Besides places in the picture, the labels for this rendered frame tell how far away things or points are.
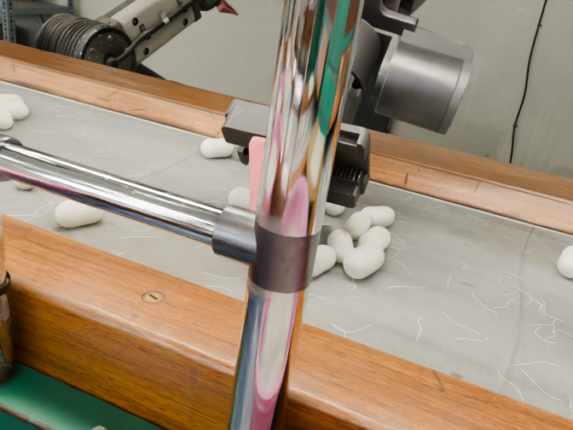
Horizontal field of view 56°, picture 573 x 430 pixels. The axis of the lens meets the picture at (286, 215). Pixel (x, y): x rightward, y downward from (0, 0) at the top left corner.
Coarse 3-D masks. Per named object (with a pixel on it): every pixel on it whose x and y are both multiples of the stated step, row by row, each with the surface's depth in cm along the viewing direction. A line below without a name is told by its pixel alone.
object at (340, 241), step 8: (336, 232) 40; (344, 232) 40; (328, 240) 40; (336, 240) 39; (344, 240) 39; (336, 248) 39; (344, 248) 39; (352, 248) 39; (336, 256) 39; (344, 256) 39
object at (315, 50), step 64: (320, 0) 15; (320, 64) 15; (320, 128) 16; (64, 192) 21; (128, 192) 20; (320, 192) 17; (0, 256) 26; (256, 256) 19; (0, 320) 27; (256, 320) 19; (0, 384) 28; (64, 384) 29; (256, 384) 20
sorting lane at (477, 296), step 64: (64, 128) 58; (128, 128) 61; (0, 192) 42; (192, 192) 47; (384, 192) 54; (128, 256) 36; (192, 256) 38; (448, 256) 43; (512, 256) 45; (320, 320) 33; (384, 320) 34; (448, 320) 35; (512, 320) 36; (512, 384) 30
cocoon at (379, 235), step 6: (372, 228) 42; (378, 228) 42; (384, 228) 42; (366, 234) 41; (372, 234) 40; (378, 234) 41; (384, 234) 41; (360, 240) 41; (366, 240) 40; (372, 240) 40; (378, 240) 40; (384, 240) 41; (390, 240) 42; (384, 246) 41
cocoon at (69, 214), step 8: (56, 208) 38; (64, 208) 38; (72, 208) 38; (80, 208) 38; (88, 208) 38; (56, 216) 38; (64, 216) 37; (72, 216) 38; (80, 216) 38; (88, 216) 38; (96, 216) 39; (64, 224) 38; (72, 224) 38; (80, 224) 38
